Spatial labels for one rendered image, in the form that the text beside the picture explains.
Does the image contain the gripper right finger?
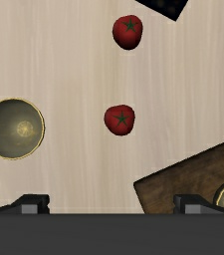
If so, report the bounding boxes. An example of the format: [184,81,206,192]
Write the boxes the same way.
[172,193,224,215]

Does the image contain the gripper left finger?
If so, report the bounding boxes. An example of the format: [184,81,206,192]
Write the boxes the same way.
[0,193,51,215]

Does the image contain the brown wooden cutting board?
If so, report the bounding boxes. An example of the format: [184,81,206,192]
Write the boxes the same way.
[132,135,224,215]

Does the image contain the red tomato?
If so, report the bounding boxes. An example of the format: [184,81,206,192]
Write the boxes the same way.
[112,14,144,51]
[104,104,136,136]

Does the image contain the stove plate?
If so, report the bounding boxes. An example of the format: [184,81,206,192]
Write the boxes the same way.
[134,0,190,23]

